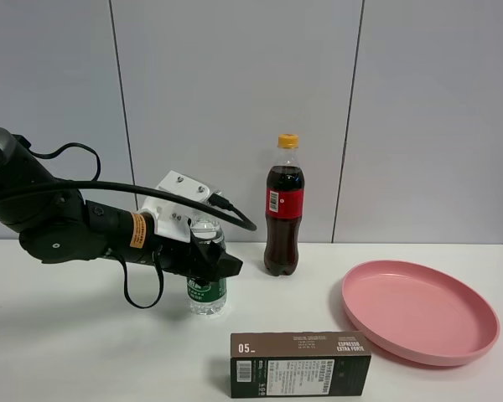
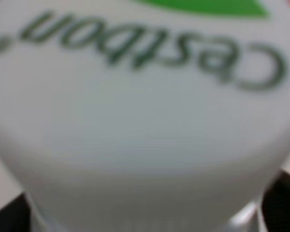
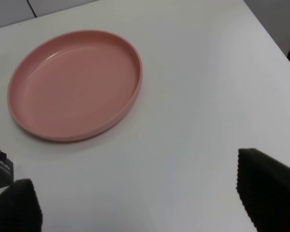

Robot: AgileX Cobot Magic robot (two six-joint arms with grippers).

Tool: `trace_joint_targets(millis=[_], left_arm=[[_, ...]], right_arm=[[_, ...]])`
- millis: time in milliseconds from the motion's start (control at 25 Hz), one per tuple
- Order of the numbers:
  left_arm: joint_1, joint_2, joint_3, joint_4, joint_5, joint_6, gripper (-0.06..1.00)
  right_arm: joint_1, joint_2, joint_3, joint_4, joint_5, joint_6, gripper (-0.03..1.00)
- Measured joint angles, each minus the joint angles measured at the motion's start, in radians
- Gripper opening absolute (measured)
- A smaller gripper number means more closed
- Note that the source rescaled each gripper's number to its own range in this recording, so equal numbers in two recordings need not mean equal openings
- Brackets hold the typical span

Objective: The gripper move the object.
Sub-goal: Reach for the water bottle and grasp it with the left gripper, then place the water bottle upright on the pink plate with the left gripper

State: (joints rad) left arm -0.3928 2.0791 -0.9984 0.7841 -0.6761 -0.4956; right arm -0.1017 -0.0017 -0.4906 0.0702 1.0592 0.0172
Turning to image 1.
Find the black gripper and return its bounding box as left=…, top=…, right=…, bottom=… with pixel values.
left=151, top=215, right=243, bottom=281

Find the green label water bottle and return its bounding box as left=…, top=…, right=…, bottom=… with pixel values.
left=187, top=215, right=227, bottom=316

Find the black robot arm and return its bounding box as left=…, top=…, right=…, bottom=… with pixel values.
left=0, top=127, right=243, bottom=282

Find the cola bottle yellow cap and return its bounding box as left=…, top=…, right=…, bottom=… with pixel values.
left=263, top=134, right=305, bottom=276

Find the brown espresso capsule box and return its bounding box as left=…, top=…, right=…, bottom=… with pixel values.
left=231, top=332, right=371, bottom=399

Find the pink plastic plate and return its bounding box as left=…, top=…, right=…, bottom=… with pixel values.
left=341, top=260, right=500, bottom=367

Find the black cable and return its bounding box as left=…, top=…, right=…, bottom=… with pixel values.
left=18, top=136, right=258, bottom=310

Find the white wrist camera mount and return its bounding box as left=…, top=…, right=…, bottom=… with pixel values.
left=138, top=171, right=224, bottom=243

